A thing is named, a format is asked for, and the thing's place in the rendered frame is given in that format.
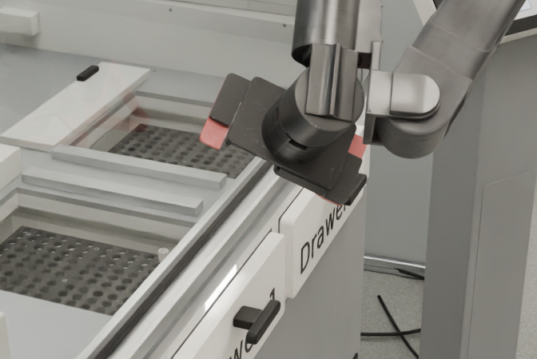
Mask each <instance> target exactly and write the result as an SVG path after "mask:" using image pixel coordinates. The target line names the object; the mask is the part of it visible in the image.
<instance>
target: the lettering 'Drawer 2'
mask: <svg viewBox="0 0 537 359"><path fill-rule="evenodd" d="M342 206H343V205H341V206H340V208H339V209H338V206H337V208H336V220H339V219H340V217H341V215H342V211H341V214H340V216H339V217H338V212H339V211H340V209H341V208H342ZM334 215H335V208H334V210H333V217H332V213H330V215H329V223H328V219H326V230H327V236H328V234H329V226H330V220H331V229H333V222H334ZM321 230H322V233H321V235H320V236H319V238H318V242H317V248H318V249H319V248H320V247H321V244H323V242H324V227H323V226H321V227H320V229H319V231H318V235H319V232H320V231H321ZM321 236H322V240H321V243H320V245H319V240H320V237H321ZM315 238H316V235H315V237H314V238H313V239H312V258H313V246H314V241H315ZM306 245H307V246H308V260H309V255H310V244H309V242H308V241H307V242H306V243H305V244H304V246H303V247H302V249H301V274H302V273H303V272H304V270H305V268H306V266H307V264H308V260H307V262H306V265H305V267H304V268H303V249H304V247H305V246H306Z"/></svg>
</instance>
